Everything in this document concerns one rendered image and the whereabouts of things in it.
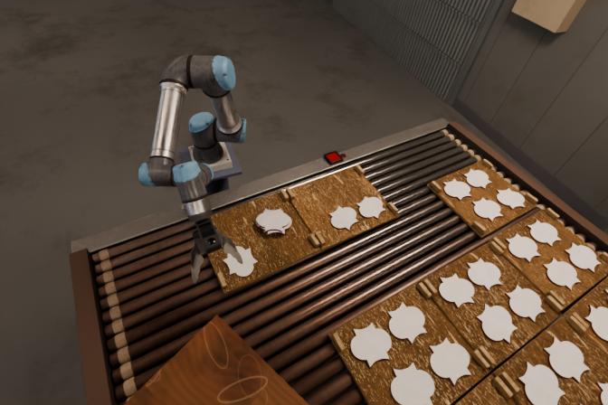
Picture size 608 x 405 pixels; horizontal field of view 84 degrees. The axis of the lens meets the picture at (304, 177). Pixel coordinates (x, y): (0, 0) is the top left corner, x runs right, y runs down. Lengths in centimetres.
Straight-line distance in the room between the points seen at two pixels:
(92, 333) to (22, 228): 184
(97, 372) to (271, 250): 66
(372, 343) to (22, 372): 189
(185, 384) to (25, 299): 176
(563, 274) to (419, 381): 81
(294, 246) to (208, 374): 55
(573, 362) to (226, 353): 115
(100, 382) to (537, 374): 136
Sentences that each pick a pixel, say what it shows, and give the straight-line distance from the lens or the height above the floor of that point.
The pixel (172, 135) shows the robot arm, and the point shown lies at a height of 137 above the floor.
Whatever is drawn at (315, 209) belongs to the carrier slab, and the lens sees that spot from 151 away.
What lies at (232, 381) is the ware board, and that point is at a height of 104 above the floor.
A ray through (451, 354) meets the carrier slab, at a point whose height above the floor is 95.
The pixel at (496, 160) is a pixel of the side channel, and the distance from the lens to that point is 212.
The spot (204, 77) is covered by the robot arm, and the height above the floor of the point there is 148.
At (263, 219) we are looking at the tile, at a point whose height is 97.
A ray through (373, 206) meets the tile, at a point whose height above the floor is 95.
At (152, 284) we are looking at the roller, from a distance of 139.
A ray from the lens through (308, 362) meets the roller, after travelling 124.
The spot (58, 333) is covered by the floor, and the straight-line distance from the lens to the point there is 253.
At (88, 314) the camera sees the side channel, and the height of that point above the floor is 95.
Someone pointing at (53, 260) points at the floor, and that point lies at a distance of 280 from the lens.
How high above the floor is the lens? 211
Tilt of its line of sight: 46 degrees down
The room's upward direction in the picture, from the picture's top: 7 degrees clockwise
